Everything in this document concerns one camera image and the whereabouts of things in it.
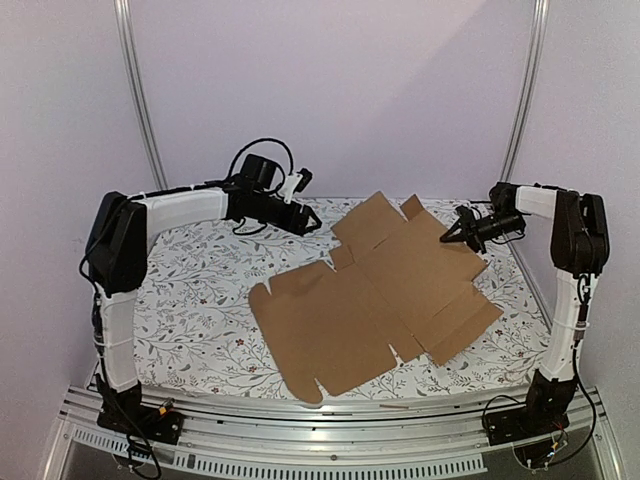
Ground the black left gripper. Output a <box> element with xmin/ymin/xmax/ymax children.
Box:
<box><xmin>252</xmin><ymin>192</ymin><xmax>323</xmax><ymax>236</ymax></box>

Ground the brown cardboard box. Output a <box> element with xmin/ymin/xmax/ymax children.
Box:
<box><xmin>248</xmin><ymin>193</ymin><xmax>501</xmax><ymax>404</ymax></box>

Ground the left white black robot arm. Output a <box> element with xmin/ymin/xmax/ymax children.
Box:
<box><xmin>79</xmin><ymin>154</ymin><xmax>322</xmax><ymax>443</ymax></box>

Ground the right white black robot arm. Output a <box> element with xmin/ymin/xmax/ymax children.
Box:
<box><xmin>440</xmin><ymin>182</ymin><xmax>610</xmax><ymax>445</ymax></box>

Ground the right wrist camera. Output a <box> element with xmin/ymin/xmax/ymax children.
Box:
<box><xmin>455</xmin><ymin>205</ymin><xmax>482</xmax><ymax>223</ymax></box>

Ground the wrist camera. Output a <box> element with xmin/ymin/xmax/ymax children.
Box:
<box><xmin>455</xmin><ymin>205</ymin><xmax>482</xmax><ymax>223</ymax></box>
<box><xmin>277</xmin><ymin>168</ymin><xmax>313</xmax><ymax>204</ymax></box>

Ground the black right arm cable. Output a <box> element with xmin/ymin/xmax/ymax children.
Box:
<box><xmin>469</xmin><ymin>199</ymin><xmax>529</xmax><ymax>246</ymax></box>

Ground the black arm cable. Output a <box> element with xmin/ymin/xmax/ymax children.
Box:
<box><xmin>469</xmin><ymin>199</ymin><xmax>529</xmax><ymax>246</ymax></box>
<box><xmin>227</xmin><ymin>137</ymin><xmax>296</xmax><ymax>236</ymax></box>

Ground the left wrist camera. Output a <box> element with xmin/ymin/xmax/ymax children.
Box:
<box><xmin>277</xmin><ymin>168</ymin><xmax>313</xmax><ymax>204</ymax></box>

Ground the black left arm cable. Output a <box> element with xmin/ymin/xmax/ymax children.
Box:
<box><xmin>227</xmin><ymin>137</ymin><xmax>296</xmax><ymax>236</ymax></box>

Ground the aluminium front rail frame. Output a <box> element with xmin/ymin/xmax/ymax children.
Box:
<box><xmin>42</xmin><ymin>382</ymin><xmax>626</xmax><ymax>480</ymax></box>

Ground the right aluminium corner post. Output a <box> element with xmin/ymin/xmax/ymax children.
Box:
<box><xmin>499</xmin><ymin>0</ymin><xmax>550</xmax><ymax>182</ymax></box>

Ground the aluminium corner post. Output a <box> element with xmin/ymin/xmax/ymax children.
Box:
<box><xmin>499</xmin><ymin>0</ymin><xmax>550</xmax><ymax>182</ymax></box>
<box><xmin>113</xmin><ymin>0</ymin><xmax>168</xmax><ymax>189</ymax></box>

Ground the left aluminium corner post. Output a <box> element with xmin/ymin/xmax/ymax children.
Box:
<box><xmin>113</xmin><ymin>0</ymin><xmax>168</xmax><ymax>189</ymax></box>

